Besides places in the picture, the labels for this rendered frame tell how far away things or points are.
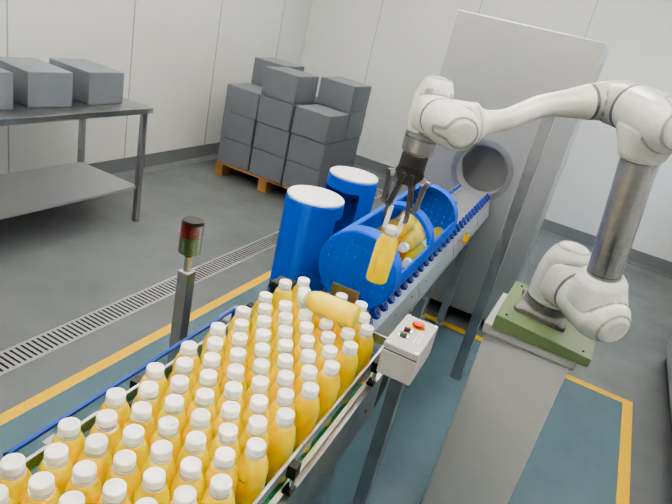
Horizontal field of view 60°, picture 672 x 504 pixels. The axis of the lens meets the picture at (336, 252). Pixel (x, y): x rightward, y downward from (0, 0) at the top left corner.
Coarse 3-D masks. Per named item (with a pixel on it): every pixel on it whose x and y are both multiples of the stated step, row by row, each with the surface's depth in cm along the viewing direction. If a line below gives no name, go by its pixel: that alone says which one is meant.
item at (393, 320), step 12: (456, 192) 379; (468, 204) 359; (480, 216) 354; (468, 228) 325; (468, 240) 373; (456, 252) 301; (444, 264) 280; (432, 276) 261; (420, 288) 245; (408, 300) 231; (396, 312) 218; (408, 312) 273; (384, 324) 206; (396, 324) 219
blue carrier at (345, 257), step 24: (432, 192) 265; (384, 216) 254; (432, 216) 268; (456, 216) 260; (336, 240) 194; (360, 240) 190; (432, 240) 226; (336, 264) 196; (360, 264) 192; (360, 288) 195; (384, 288) 191
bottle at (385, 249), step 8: (384, 232) 169; (384, 240) 168; (392, 240) 168; (376, 248) 170; (384, 248) 168; (392, 248) 168; (376, 256) 170; (384, 256) 169; (392, 256) 170; (376, 264) 171; (384, 264) 170; (368, 272) 173; (376, 272) 171; (384, 272) 171; (368, 280) 174; (376, 280) 172; (384, 280) 173
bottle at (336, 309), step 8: (304, 296) 165; (312, 296) 163; (320, 296) 162; (328, 296) 163; (304, 304) 166; (312, 304) 162; (320, 304) 161; (328, 304) 161; (336, 304) 161; (344, 304) 161; (352, 304) 161; (320, 312) 162; (328, 312) 161; (336, 312) 160; (344, 312) 159; (352, 312) 159; (360, 312) 164; (336, 320) 161; (344, 320) 160; (352, 320) 159
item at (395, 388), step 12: (396, 384) 167; (396, 396) 168; (384, 408) 171; (396, 408) 172; (384, 420) 172; (384, 432) 173; (372, 444) 177; (384, 444) 177; (372, 456) 178; (372, 468) 179; (360, 480) 183; (372, 480) 181; (360, 492) 184
